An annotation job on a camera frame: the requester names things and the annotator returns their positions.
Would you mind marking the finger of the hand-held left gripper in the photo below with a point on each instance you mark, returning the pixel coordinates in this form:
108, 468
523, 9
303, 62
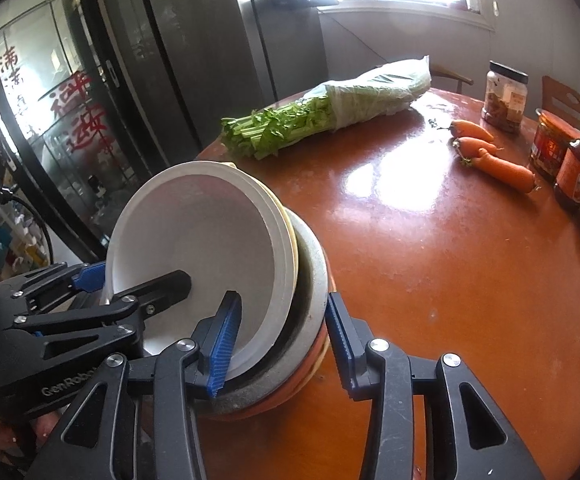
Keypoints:
89, 276
159, 290

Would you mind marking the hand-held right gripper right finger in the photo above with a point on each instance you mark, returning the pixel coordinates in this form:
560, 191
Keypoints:
340, 345

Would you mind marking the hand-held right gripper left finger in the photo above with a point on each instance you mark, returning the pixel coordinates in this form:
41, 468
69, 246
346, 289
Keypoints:
222, 345

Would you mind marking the pink plastic plate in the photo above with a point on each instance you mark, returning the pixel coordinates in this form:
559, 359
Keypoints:
290, 392

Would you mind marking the red paper bowl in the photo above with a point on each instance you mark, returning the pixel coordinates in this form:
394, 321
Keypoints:
194, 220

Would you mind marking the large steel bowl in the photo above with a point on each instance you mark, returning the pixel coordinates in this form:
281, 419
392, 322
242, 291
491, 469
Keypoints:
315, 270

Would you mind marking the glass door with red lettering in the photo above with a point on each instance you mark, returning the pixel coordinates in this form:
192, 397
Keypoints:
44, 110

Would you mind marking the carrot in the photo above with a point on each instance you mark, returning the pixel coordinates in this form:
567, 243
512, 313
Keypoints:
477, 146
505, 170
472, 131

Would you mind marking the celery bunch in plastic bag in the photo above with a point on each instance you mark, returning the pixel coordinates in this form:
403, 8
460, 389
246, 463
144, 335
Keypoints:
360, 95

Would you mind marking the dark refrigerator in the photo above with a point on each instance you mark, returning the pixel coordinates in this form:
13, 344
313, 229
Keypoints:
194, 35

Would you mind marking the red-lidded sauce jar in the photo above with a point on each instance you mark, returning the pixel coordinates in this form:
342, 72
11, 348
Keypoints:
550, 147

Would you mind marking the sauce bottle with orange cap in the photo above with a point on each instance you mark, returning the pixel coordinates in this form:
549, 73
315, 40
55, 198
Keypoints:
575, 175

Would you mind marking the wooden chair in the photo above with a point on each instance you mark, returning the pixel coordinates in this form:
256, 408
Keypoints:
552, 95
450, 74

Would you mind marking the clear jar with black lid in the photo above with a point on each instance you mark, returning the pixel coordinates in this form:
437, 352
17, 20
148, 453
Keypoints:
504, 100

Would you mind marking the wooden chair back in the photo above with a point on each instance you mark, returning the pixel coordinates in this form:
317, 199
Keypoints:
552, 95

